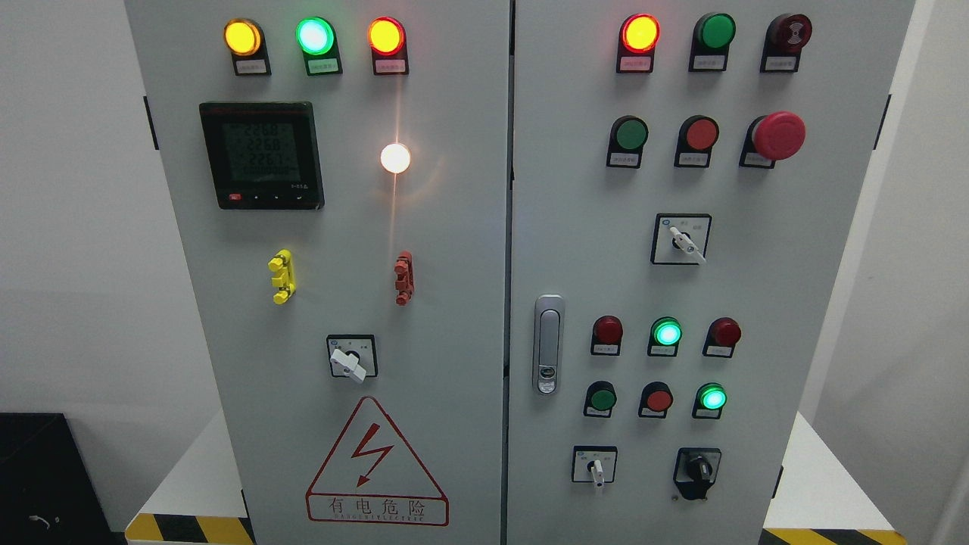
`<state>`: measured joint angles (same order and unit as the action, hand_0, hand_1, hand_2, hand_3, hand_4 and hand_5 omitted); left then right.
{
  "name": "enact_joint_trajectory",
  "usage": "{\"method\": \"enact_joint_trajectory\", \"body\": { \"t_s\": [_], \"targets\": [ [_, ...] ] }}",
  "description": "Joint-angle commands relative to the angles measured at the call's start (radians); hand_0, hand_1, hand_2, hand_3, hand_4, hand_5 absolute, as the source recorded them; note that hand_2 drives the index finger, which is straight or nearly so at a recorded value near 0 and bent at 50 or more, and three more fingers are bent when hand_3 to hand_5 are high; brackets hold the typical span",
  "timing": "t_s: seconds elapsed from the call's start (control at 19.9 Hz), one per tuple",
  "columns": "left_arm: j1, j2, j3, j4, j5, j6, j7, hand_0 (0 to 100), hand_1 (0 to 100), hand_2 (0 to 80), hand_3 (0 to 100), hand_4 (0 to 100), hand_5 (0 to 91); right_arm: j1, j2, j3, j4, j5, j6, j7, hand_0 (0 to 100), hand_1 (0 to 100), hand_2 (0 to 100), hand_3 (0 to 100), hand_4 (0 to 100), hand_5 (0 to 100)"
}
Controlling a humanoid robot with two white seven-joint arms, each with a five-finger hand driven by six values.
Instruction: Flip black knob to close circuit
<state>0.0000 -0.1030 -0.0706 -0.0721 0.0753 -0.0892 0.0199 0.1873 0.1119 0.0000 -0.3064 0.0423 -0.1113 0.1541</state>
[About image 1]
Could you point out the grey cabinet door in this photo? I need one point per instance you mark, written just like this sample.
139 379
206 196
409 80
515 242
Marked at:
441 357
583 230

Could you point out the silver door lock handle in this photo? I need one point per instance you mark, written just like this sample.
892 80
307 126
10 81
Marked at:
549 313

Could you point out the green push button lower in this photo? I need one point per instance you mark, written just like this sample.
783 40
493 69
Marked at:
600 399

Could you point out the white selector switch left door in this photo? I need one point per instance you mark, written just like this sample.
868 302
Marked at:
353 357

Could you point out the black digital power meter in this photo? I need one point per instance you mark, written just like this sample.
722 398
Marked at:
263 155

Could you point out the grey right cabinet door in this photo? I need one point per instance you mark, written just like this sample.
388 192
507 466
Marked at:
583 230

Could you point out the grey left cabinet door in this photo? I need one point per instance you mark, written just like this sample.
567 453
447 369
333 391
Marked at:
441 357

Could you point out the red push button second row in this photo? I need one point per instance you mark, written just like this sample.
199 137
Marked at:
696 138

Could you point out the green push button second row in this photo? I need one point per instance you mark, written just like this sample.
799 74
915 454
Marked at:
626 141

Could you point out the red emergency stop button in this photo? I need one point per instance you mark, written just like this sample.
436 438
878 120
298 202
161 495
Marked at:
770 138

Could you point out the red push button lower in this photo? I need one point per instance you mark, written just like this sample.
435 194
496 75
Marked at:
655 400

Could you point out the yellow terminal connector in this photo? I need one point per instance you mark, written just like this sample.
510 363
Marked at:
281 265

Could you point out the red rimmed lit indicator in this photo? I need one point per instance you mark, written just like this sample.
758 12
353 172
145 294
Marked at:
636 44

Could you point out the white lit indicator lamp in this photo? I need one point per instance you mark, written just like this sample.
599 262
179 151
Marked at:
395 158

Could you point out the dark red indicator left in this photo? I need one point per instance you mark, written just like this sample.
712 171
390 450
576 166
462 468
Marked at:
606 336

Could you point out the white selector switch lower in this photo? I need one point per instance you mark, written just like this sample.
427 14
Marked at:
594 466

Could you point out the white selector switch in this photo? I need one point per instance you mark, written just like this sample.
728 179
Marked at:
680 238
594 466

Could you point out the green push button top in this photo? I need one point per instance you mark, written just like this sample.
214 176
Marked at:
710 46

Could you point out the dark red buzzer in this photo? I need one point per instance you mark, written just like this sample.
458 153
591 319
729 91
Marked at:
785 38

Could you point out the green push button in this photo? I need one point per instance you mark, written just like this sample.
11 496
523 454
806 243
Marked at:
600 399
710 46

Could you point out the yellow indicator light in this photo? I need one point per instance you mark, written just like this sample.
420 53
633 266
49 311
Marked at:
245 41

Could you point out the black rotary knob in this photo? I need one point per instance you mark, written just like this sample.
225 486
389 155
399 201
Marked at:
696 469

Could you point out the red terminal connector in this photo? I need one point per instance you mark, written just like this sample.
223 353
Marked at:
404 278

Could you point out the lit green indicator light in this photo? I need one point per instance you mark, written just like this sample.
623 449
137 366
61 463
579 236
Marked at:
319 46

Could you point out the dark red indicator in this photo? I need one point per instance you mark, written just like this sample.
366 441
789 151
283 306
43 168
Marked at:
606 336
722 338

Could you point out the white selector switch upper right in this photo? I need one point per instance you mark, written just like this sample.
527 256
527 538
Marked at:
680 238

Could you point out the lit green indicator middle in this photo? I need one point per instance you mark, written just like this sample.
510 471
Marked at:
665 335

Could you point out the white platform with hazard stripes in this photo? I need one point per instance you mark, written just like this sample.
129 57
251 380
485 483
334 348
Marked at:
817 501

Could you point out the black box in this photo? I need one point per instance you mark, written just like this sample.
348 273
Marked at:
46 494

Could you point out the orange red indicator light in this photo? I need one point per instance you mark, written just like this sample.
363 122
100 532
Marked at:
388 42

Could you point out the lit green indicator lower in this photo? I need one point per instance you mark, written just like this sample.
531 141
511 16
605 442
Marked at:
709 401

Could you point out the dark red indicator right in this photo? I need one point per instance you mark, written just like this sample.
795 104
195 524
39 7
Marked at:
722 338

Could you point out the red high voltage warning sticker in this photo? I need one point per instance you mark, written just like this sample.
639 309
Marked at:
373 475

